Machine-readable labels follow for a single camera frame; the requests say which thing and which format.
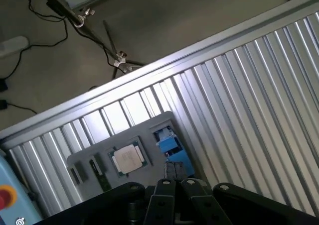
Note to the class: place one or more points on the blue disk drive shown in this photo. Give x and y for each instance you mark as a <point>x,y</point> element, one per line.
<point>174,147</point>

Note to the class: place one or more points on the light blue teach pendant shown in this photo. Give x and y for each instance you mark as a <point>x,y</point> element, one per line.
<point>11,175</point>

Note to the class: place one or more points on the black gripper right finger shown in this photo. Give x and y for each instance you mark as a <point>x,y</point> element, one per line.
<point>199,207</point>

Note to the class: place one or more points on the silver CPU chip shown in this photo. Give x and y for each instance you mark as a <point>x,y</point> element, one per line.
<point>127,158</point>

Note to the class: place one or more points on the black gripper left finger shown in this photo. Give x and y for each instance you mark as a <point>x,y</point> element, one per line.
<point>162,205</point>

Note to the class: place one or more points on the black power adapter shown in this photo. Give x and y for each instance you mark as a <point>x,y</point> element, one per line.
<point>3,104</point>
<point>3,84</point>

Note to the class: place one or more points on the green RAM stick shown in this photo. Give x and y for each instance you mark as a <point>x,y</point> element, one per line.
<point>100,173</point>

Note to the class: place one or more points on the grey parts rack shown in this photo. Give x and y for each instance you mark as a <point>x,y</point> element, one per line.
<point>129,135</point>

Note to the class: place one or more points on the white power strip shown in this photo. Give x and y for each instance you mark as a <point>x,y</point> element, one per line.
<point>12,45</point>

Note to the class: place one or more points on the black tripod stand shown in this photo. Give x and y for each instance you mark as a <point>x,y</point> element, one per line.
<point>86,28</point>

